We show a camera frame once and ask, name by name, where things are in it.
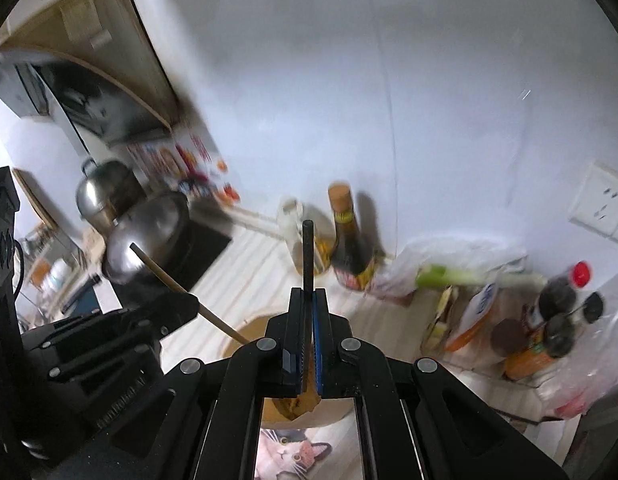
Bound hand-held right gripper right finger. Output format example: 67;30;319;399
313;287;570;480

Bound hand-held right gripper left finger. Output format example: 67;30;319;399
49;287;312;480

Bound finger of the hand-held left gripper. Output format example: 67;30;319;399
23;291;201;358
46;337;164;387

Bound wooden chopstick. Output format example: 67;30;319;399
129;242;251;347

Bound cream ribbed utensil holder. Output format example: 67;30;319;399
221;314;361;430

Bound black chopstick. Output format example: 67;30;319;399
302;219;316;292

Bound striped cat print mat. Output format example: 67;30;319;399
159;207;580;480

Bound black wok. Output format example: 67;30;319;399
101;192;199;292

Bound steel wok lid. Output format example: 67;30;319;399
102;194;191;283

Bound black induction cooktop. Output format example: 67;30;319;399
154;219;234;295

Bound dark glass bottle gold cap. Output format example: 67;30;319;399
327;183;378;292

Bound clear cooking oil bottle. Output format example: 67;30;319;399
277;198;336;277

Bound yellow green packet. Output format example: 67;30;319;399
423;285;463;352

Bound steel steamer pot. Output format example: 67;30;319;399
75;158;146;235

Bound green leek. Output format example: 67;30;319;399
415;264;548;292

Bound white orange packet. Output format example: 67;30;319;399
445;282;510;354

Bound wooden cutting board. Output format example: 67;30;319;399
11;167;61;233

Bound brown lid jar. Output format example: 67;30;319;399
490;319;528;362

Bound orange label sauce bottle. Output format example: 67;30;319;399
503;314;577;382

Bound black range hood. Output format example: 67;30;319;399
0;45;174;150

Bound red cap sauce bottle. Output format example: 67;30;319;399
535;261;593;332

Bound red round object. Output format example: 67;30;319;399
558;394;590;419

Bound crumpled clear plastic bag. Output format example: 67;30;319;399
538;280;618;422

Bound black cap sauce bottle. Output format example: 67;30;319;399
570;291;606;324

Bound colourful wall sticker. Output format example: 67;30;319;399
126;127;241;207

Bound beige range hood duct cover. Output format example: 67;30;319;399
4;0;181;128

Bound white wall socket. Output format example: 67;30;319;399
568;159;618;241

